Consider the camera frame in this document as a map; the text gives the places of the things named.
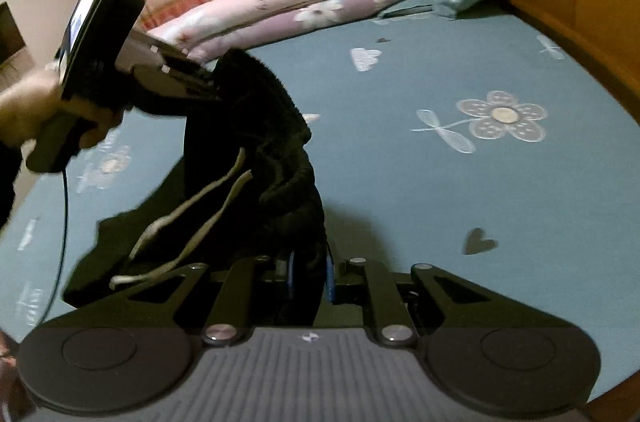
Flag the black drawstring pants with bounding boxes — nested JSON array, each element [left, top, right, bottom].
[[62, 49, 326, 326]]

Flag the person left hand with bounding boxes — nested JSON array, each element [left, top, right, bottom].
[[1, 69, 124, 149]]

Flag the teal patterned bed sheet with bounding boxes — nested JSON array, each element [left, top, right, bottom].
[[1, 11, 639, 398]]

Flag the pink purple folded quilt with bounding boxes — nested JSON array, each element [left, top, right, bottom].
[[151, 0, 403, 63]]

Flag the wall mounted television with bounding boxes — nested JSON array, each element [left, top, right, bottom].
[[0, 2, 25, 65]]

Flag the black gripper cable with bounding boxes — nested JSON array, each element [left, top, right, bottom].
[[37, 169, 71, 328]]

